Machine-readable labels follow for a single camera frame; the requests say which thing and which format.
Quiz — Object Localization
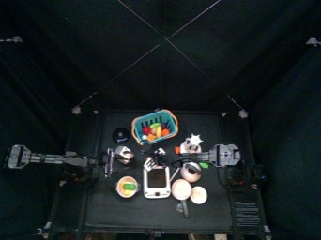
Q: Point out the white striped toy piece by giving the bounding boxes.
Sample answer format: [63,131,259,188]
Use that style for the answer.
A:
[142,157,157,173]

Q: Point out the black round disc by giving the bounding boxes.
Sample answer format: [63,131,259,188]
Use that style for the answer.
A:
[111,127,132,144]

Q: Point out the toy frying pan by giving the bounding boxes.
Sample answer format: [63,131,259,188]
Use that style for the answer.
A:
[170,178,193,218]

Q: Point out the teal basket with orange handle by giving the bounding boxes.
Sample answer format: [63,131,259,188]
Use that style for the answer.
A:
[130,109,181,146]

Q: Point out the small pot with handles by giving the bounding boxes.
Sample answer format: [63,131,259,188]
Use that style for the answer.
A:
[114,175,141,199]

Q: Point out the white star-shaped toy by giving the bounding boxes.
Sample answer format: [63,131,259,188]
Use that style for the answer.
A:
[188,133,205,146]

